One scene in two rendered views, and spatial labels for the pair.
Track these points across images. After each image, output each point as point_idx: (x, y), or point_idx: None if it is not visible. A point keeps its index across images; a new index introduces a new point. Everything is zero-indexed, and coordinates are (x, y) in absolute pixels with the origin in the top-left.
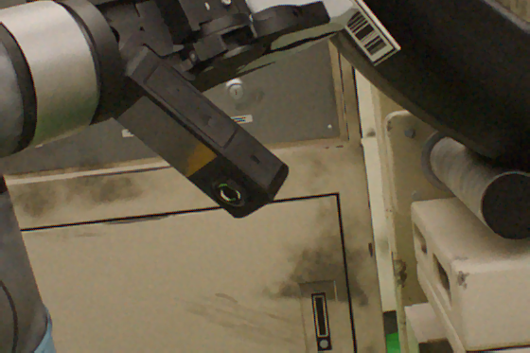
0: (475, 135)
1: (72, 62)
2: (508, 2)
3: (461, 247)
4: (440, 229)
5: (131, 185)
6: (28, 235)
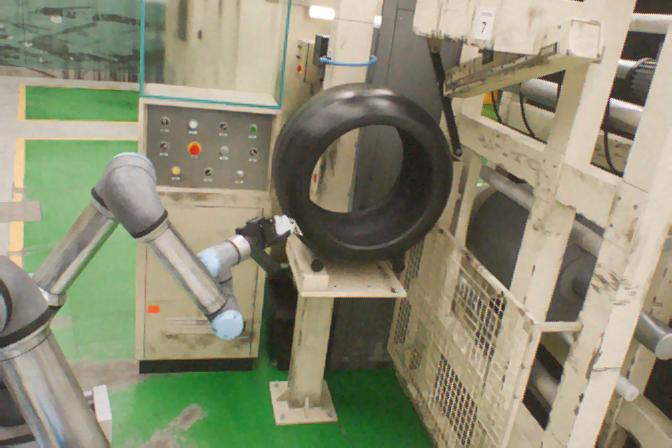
0: (312, 249)
1: (247, 252)
2: (322, 188)
3: (303, 265)
4: (297, 253)
5: (205, 197)
6: (173, 206)
